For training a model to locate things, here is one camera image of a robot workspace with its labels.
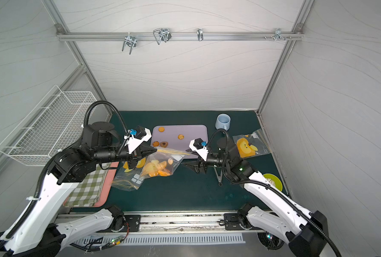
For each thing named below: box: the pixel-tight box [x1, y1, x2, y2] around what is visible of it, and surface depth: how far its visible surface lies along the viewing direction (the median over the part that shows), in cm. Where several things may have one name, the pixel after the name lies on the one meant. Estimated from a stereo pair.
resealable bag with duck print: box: [111, 158, 150, 192], surface depth 88 cm
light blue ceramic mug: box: [215, 113, 232, 132], surface depth 110 cm
